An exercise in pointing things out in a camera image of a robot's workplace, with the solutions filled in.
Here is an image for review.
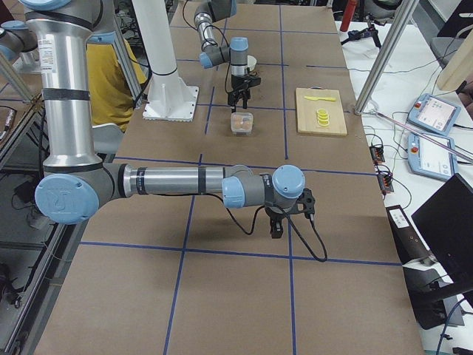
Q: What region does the far teach pendant tablet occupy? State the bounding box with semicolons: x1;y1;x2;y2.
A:
407;94;461;136

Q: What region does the person in yellow shirt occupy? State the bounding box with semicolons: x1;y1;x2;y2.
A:
86;44;135;132

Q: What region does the yellow plastic knife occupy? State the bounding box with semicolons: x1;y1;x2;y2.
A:
303;95;337;102

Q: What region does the wooden cutting board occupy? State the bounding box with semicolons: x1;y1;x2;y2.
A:
296;88;347;136

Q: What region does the aluminium frame post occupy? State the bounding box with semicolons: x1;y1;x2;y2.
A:
354;0;419;115

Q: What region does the clear plastic egg box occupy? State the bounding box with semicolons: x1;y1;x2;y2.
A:
231;112;253;135

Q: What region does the white camera pillar with base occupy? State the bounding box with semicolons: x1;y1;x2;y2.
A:
132;0;199;122

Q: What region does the wooden plank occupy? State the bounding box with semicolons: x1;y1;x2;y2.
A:
437;31;473;91

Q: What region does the black monitor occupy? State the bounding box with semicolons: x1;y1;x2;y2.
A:
412;173;472;282

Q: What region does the teach pendant tablet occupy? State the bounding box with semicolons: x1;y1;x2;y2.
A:
407;133;458;181
407;94;461;136

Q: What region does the black tripod stick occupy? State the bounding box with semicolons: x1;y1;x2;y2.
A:
341;14;384;49

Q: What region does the grey office chair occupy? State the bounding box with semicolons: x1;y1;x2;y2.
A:
429;2;472;68

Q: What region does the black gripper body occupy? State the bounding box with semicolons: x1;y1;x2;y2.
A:
231;74;251;95
265;206;289;226

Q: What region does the black box with white label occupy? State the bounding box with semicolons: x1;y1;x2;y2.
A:
386;205;436;266

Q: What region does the near teach pendant tablet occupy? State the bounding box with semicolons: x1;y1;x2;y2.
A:
407;133;458;181

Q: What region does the white bowl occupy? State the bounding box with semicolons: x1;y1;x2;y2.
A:
247;55;257;72

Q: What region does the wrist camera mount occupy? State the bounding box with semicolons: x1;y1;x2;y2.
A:
290;188;316;223
245;75;262;89

